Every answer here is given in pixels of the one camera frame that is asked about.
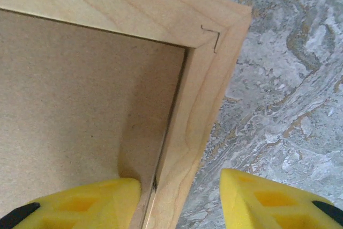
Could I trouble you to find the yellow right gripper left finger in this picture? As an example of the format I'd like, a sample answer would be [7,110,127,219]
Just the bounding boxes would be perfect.
[0,176,142,229]

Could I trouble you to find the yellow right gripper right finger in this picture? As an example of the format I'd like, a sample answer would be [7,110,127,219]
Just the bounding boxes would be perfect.
[219,168,343,229]

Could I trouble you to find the light wooden picture frame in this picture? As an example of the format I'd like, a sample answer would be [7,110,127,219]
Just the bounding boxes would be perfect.
[0,0,253,229]

